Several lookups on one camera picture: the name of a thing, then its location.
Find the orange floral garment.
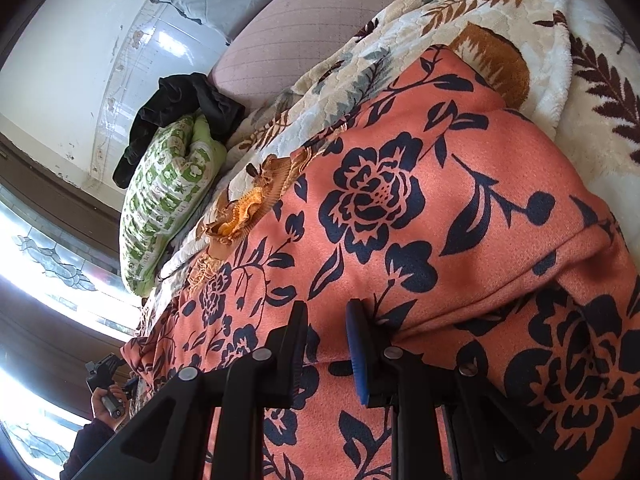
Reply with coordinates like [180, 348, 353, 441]
[122, 47, 639, 479]

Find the person's left hand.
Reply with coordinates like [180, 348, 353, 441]
[91, 384, 129, 431]

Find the stained glass window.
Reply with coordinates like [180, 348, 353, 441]
[1, 204, 140, 479]

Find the green white patterned pillow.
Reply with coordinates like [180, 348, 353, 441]
[119, 114, 227, 297]

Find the black garment on pillow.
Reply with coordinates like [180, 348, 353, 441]
[112, 73, 245, 190]

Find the pink quilted bolster cushion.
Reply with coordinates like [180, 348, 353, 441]
[209, 0, 395, 110]

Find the leaf-pattern fleece blanket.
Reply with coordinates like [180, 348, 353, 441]
[143, 0, 639, 321]

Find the dark wooden door frame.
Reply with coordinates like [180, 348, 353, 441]
[0, 131, 126, 411]

